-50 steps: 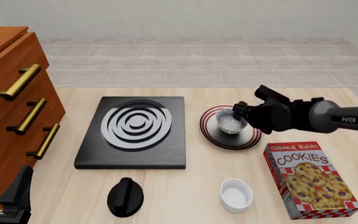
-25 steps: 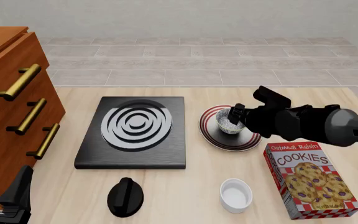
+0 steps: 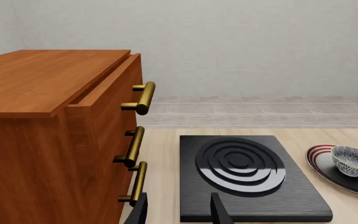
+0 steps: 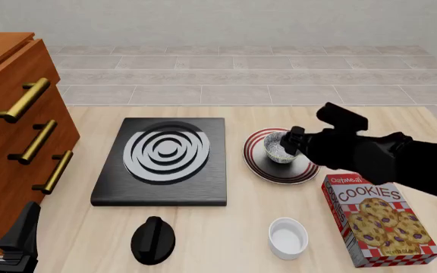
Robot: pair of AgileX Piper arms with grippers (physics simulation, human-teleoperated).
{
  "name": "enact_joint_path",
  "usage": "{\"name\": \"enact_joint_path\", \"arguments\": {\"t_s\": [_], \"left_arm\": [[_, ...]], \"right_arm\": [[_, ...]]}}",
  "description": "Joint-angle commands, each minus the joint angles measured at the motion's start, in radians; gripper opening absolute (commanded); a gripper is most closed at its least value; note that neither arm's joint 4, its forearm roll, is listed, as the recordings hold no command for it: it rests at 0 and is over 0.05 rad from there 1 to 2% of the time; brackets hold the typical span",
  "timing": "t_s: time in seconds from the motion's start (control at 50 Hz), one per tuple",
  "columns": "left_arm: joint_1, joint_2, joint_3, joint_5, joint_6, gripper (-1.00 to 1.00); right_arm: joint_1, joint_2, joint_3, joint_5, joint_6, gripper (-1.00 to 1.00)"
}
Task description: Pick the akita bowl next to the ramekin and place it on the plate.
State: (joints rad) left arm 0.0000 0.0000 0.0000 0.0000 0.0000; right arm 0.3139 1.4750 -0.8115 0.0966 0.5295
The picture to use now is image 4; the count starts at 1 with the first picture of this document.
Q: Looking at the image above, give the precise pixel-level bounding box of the white ramekin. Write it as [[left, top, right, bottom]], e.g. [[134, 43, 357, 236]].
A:
[[267, 216, 310, 262]]

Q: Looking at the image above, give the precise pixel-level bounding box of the plate with red rings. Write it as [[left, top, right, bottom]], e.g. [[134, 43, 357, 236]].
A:
[[242, 127, 322, 186]]

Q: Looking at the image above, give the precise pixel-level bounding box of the red cookies box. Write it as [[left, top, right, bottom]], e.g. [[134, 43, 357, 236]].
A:
[[320, 173, 437, 269]]

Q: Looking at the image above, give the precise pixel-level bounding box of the round black stove knob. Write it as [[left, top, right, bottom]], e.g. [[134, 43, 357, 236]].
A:
[[130, 215, 177, 266]]

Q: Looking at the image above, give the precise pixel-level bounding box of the flat black stove plate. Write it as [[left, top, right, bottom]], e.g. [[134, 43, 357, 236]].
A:
[[90, 117, 228, 208]]

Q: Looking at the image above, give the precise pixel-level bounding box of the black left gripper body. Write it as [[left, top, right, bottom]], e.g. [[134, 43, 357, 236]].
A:
[[0, 250, 39, 273]]

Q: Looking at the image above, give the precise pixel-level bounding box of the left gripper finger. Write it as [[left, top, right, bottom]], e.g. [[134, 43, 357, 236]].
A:
[[0, 200, 42, 257]]

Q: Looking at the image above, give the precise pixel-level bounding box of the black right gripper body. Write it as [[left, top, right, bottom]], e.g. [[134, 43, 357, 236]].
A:
[[300, 130, 330, 168]]

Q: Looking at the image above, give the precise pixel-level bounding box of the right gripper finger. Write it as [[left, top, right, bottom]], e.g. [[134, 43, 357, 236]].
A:
[[279, 132, 300, 157], [289, 125, 307, 141]]

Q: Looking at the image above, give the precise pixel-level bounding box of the brass drawer handle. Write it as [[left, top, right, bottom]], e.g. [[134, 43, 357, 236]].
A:
[[7, 118, 58, 166], [31, 149, 74, 196], [0, 77, 52, 124]]

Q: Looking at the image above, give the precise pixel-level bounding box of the black patterned bowl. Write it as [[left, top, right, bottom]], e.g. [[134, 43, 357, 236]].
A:
[[263, 130, 302, 165]]

